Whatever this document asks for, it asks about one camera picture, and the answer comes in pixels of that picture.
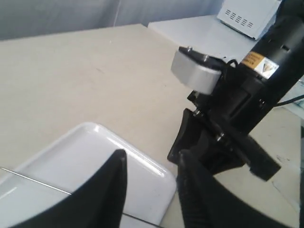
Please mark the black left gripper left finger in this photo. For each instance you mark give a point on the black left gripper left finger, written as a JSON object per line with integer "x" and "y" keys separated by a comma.
{"x": 98, "y": 203}

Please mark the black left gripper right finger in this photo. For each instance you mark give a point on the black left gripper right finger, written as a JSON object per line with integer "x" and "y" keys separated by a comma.
{"x": 206, "y": 203}

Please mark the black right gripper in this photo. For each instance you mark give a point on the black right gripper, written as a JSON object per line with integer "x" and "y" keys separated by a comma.
{"x": 238, "y": 103}

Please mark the thin metal skewer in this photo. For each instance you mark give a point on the thin metal skewer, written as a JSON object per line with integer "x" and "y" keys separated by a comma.
{"x": 35, "y": 180}

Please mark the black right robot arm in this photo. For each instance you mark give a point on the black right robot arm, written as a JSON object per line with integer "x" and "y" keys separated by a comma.
{"x": 281, "y": 46}

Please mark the white plastic tray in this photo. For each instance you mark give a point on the white plastic tray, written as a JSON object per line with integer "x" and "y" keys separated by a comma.
{"x": 73, "y": 158}

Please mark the white side table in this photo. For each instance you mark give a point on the white side table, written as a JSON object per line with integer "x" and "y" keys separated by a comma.
{"x": 207, "y": 35}

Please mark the white microwave oven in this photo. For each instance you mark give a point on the white microwave oven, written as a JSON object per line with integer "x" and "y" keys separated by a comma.
{"x": 249, "y": 17}

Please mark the grey fabric backdrop curtain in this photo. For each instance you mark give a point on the grey fabric backdrop curtain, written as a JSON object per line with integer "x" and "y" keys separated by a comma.
{"x": 27, "y": 18}

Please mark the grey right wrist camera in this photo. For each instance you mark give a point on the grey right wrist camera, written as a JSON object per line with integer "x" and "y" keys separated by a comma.
{"x": 198, "y": 71}

